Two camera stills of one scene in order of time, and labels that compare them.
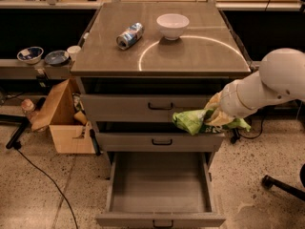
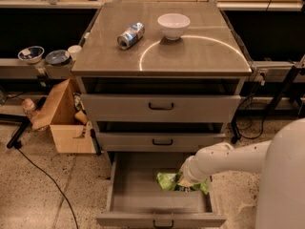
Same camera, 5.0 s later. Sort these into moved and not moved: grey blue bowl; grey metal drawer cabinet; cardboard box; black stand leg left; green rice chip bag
Moved: green rice chip bag
Not moved: grey blue bowl; black stand leg left; cardboard box; grey metal drawer cabinet
